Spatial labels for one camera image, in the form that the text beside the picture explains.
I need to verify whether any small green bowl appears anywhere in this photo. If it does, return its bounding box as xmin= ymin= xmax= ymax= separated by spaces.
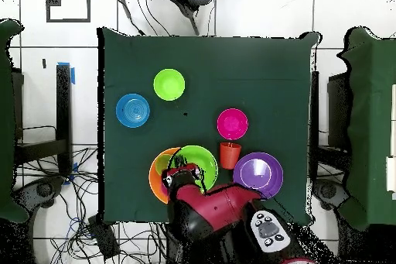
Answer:
xmin=152 ymin=68 xmax=186 ymax=101

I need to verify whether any green cloth covered side table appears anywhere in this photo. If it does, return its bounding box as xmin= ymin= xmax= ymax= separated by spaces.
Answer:
xmin=0 ymin=18 xmax=29 ymax=224
xmin=336 ymin=26 xmax=396 ymax=231

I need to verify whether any blue tape strip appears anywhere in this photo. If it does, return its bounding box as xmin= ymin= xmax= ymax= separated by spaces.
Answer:
xmin=57 ymin=61 xmax=76 ymax=86

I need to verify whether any dark green table cloth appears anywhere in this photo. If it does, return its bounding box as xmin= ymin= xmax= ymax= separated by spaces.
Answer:
xmin=97 ymin=26 xmax=323 ymax=226

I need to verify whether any red-orange cup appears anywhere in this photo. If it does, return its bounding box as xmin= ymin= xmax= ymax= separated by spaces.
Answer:
xmin=220 ymin=142 xmax=243 ymax=171

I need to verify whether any purple bowl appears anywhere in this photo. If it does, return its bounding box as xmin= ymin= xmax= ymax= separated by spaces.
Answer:
xmin=232 ymin=151 xmax=285 ymax=201

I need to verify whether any large orange bowl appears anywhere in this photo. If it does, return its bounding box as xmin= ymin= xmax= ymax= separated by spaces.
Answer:
xmin=148 ymin=146 xmax=183 ymax=205

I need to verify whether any black power strip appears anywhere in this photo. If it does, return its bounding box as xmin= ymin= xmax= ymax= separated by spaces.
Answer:
xmin=87 ymin=215 xmax=121 ymax=261

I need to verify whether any green cup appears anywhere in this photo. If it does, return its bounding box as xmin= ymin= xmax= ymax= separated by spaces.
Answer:
xmin=153 ymin=153 xmax=173 ymax=177

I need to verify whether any pink bowl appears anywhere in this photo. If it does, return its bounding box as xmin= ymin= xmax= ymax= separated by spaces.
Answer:
xmin=216 ymin=108 xmax=249 ymax=141

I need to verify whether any white box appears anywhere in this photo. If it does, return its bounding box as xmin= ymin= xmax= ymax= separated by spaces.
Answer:
xmin=385 ymin=156 xmax=396 ymax=193

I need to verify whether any large green bowl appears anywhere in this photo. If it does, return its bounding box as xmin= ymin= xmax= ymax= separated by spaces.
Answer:
xmin=166 ymin=145 xmax=220 ymax=195

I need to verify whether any blue bowl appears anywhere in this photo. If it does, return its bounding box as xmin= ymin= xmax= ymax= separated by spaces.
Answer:
xmin=115 ymin=93 xmax=151 ymax=129

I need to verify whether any bundle of floor cables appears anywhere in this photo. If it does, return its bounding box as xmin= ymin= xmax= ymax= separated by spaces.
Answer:
xmin=15 ymin=144 xmax=168 ymax=264

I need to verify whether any black metal stand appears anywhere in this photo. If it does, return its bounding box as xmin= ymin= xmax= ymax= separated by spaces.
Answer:
xmin=12 ymin=64 xmax=73 ymax=178

